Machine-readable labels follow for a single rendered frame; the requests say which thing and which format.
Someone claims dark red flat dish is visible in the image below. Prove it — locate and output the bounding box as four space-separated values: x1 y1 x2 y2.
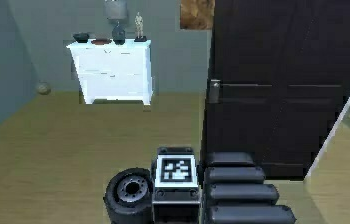
90 38 112 46

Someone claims grey ball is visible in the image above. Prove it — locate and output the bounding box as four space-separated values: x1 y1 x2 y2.
36 81 52 96

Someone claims black bowl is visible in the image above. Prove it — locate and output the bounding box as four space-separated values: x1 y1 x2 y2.
72 32 91 44

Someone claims tan figurine statue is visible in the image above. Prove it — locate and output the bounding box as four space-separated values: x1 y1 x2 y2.
134 11 148 43

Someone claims brown framed picture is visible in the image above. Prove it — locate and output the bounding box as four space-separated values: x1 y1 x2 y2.
179 0 216 31

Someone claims grey door handle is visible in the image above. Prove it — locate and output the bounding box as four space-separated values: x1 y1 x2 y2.
208 79 221 104

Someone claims grey table lamp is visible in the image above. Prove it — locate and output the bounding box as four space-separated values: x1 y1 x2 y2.
104 0 129 46

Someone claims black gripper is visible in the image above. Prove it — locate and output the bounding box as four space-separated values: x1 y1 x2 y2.
103 167 155 224

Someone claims black room door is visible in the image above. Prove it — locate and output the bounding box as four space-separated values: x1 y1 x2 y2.
200 0 350 182

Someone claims white chest of drawers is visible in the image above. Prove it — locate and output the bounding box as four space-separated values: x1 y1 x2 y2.
65 39 154 106

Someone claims white framed mirror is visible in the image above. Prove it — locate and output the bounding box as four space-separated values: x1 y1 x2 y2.
303 65 350 224

